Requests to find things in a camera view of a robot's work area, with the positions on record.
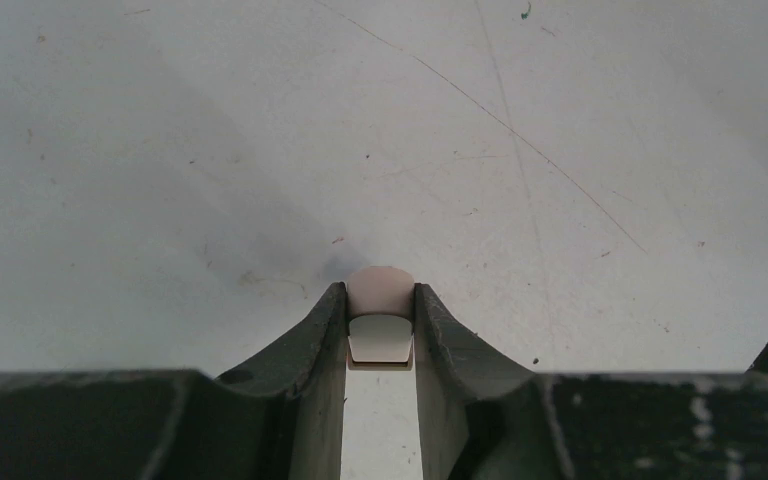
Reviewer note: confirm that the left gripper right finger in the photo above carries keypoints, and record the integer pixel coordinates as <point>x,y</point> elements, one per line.
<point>484,416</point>

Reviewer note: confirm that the beige brown stapler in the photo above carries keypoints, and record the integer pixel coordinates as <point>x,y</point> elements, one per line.
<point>380,319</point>

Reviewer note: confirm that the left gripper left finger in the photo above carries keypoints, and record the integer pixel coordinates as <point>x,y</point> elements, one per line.
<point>277,415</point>

